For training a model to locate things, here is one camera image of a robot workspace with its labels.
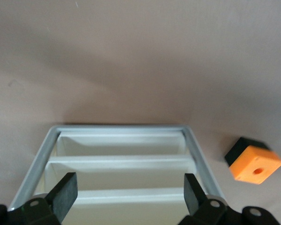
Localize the orange push button box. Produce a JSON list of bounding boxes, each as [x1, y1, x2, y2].
[[224, 137, 281, 186]]

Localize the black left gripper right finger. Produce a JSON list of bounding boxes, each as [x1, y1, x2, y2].
[[179, 173, 281, 225]]

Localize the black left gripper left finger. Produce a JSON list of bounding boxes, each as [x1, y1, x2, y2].
[[0, 172, 78, 225]]

